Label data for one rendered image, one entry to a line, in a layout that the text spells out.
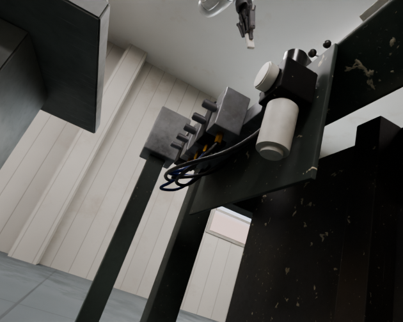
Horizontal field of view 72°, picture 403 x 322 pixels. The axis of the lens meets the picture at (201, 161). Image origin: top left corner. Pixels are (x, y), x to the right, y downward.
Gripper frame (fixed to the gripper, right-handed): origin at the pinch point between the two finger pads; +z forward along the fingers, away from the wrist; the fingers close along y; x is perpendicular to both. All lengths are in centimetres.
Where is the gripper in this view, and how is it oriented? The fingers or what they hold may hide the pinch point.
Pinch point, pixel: (249, 41)
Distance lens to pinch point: 130.7
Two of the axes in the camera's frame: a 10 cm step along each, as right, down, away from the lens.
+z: 1.0, 9.7, -2.3
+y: -3.7, 2.5, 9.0
